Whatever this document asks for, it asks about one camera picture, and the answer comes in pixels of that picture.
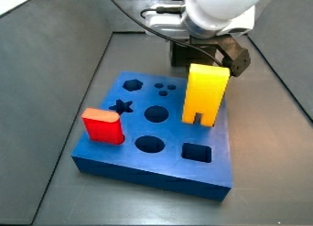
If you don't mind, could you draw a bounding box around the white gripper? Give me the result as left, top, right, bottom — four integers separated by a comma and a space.
144, 4, 256, 39

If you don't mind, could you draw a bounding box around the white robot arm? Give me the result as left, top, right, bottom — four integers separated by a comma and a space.
144, 0, 261, 39

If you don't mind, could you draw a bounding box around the dark grey cradle fixture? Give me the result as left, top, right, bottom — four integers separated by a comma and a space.
170, 41, 221, 67

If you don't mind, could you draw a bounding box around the yellow slotted block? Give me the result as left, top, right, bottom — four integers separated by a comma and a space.
182, 63, 230, 127

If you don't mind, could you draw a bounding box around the red rounded block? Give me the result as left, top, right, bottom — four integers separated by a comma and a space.
82, 108, 124, 145

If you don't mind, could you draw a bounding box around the blue shape sorter block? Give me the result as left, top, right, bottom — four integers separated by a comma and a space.
71, 72, 233, 201

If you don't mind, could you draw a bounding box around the black cable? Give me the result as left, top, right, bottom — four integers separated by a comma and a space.
103, 0, 225, 68

